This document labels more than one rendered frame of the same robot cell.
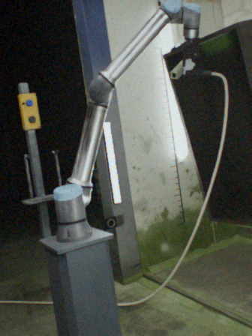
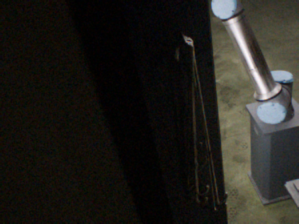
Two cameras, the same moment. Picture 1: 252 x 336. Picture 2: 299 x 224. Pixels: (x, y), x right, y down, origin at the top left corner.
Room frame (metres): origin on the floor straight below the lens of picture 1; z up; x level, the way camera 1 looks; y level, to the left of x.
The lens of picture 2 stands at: (3.53, 0.43, 1.90)
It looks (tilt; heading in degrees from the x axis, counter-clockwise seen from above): 35 degrees down; 203
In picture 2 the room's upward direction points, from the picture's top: 9 degrees counter-clockwise
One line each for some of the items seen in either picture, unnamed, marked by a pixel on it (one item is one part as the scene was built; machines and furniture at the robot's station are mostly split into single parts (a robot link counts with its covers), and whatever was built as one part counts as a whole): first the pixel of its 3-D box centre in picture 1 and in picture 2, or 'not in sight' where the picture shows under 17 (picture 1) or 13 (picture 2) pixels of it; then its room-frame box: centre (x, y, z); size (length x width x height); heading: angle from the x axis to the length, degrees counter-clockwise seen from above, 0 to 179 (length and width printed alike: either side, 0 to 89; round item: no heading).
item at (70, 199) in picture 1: (70, 202); (278, 87); (1.87, 0.32, 0.83); 0.17 x 0.15 x 0.18; 176
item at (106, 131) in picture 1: (111, 163); not in sight; (2.72, 0.11, 0.96); 0.06 x 0.02 x 0.63; 120
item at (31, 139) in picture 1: (40, 192); not in sight; (2.68, 0.67, 0.82); 0.06 x 0.06 x 1.64; 30
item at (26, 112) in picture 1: (29, 112); not in sight; (2.63, 0.64, 1.42); 0.12 x 0.06 x 0.26; 120
